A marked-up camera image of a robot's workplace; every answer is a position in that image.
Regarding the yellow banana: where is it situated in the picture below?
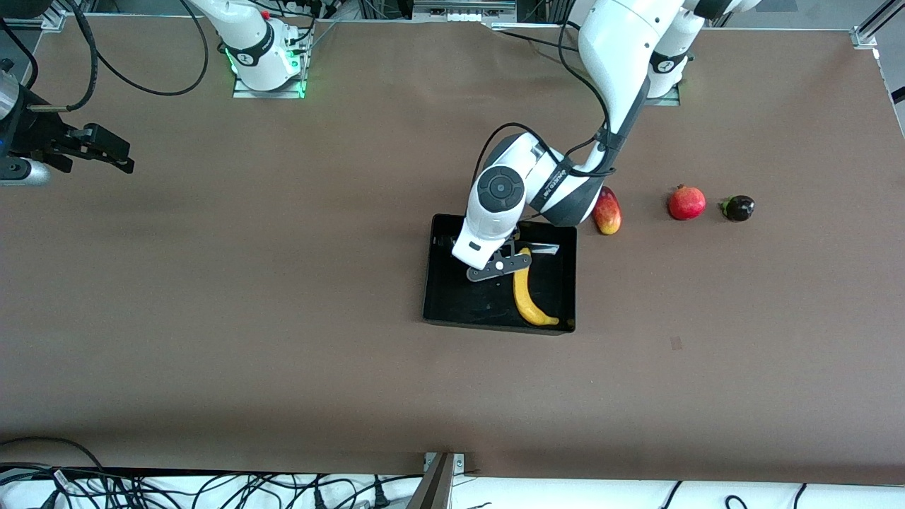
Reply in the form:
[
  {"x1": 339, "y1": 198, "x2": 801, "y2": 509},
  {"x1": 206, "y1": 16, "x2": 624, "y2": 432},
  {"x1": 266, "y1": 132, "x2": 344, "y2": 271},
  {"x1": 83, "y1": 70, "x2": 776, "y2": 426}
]
[{"x1": 513, "y1": 247, "x2": 560, "y2": 327}]

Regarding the metal connector box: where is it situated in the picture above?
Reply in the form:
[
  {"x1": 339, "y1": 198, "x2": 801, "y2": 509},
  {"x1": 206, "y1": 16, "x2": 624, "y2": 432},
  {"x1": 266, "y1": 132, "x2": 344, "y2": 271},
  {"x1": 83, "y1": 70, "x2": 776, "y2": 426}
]
[{"x1": 412, "y1": 0, "x2": 517, "y2": 22}]

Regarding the black rectangular tray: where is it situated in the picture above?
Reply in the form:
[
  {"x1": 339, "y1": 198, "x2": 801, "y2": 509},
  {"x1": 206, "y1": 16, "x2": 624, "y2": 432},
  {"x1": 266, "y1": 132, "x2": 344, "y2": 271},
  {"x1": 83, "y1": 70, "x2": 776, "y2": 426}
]
[{"x1": 422, "y1": 213, "x2": 578, "y2": 335}]

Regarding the red yellow mango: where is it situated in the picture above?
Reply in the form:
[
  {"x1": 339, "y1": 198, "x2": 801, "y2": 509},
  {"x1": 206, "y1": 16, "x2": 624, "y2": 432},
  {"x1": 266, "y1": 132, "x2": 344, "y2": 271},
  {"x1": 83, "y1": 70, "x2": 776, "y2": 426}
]
[{"x1": 592, "y1": 186, "x2": 622, "y2": 235}]

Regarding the red pomegranate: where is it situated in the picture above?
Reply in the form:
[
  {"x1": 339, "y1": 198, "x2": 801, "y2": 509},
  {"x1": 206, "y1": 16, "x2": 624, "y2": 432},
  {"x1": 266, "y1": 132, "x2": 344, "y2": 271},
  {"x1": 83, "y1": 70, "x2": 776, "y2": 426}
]
[{"x1": 668, "y1": 184, "x2": 707, "y2": 221}]

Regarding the brown table cover sheet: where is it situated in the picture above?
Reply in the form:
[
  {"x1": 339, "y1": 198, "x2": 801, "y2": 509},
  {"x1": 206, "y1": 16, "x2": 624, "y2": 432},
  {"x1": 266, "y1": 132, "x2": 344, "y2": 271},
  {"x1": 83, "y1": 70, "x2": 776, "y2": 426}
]
[{"x1": 0, "y1": 14, "x2": 905, "y2": 488}]

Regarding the dark purple eggplant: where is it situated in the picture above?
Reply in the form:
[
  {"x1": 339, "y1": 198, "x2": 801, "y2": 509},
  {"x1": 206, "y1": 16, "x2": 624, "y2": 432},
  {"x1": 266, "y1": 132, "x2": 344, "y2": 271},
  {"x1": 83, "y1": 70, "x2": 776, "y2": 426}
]
[{"x1": 720, "y1": 195, "x2": 756, "y2": 223}]

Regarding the short curved black cable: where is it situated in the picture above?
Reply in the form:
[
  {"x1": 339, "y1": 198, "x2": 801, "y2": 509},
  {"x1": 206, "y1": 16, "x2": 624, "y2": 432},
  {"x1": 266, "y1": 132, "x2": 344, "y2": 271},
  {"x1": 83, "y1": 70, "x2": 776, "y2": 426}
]
[{"x1": 0, "y1": 21, "x2": 38, "y2": 90}]

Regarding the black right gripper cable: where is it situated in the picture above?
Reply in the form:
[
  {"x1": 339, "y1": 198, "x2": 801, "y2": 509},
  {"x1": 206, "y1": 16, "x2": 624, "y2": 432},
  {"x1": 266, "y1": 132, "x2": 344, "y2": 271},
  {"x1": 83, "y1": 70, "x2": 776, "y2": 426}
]
[{"x1": 27, "y1": 0, "x2": 98, "y2": 114}]

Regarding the long looping black cable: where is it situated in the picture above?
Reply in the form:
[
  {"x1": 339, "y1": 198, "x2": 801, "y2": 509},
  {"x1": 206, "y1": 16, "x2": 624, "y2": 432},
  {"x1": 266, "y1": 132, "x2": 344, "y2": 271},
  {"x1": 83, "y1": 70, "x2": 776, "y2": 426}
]
[{"x1": 83, "y1": 0, "x2": 210, "y2": 98}]

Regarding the black base supply cable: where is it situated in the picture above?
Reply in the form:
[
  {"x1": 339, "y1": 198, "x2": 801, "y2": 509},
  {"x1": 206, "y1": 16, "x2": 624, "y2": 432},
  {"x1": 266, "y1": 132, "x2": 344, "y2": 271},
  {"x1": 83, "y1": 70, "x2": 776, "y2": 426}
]
[{"x1": 493, "y1": 30, "x2": 577, "y2": 52}]

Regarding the grey metal camera post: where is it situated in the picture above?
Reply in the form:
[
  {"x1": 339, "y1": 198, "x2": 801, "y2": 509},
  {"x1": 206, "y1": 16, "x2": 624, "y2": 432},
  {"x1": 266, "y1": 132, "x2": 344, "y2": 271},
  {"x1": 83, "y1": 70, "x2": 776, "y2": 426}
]
[{"x1": 407, "y1": 452, "x2": 466, "y2": 509}]

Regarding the grey looping cable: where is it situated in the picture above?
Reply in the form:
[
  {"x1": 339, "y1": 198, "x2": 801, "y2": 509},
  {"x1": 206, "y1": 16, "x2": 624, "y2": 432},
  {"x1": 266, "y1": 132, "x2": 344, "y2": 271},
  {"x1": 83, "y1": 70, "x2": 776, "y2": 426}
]
[{"x1": 0, "y1": 436, "x2": 105, "y2": 473}]

